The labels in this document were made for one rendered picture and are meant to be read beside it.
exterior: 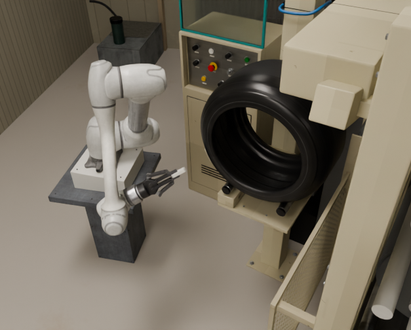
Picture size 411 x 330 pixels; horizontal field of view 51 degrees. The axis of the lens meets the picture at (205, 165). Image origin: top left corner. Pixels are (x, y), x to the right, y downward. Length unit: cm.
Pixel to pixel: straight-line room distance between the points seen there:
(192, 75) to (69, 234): 140
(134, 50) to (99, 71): 295
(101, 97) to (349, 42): 100
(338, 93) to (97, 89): 103
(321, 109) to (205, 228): 207
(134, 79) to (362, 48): 93
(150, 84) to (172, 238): 148
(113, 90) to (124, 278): 143
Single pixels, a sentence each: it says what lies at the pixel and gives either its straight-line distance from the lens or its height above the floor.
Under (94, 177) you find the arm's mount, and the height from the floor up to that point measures 75.
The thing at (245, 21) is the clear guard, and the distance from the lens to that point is 246.
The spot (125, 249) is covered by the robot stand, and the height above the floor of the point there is 13.
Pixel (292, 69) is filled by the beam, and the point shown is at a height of 172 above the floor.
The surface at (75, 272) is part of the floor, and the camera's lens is 298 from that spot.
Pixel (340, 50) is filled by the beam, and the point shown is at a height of 178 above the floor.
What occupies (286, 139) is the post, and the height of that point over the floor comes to 102.
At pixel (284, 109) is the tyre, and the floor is 142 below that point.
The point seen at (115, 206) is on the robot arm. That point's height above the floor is 101.
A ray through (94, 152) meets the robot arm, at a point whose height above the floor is 86.
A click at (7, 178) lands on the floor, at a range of 387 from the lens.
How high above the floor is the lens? 227
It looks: 39 degrees down
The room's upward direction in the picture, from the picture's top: 2 degrees counter-clockwise
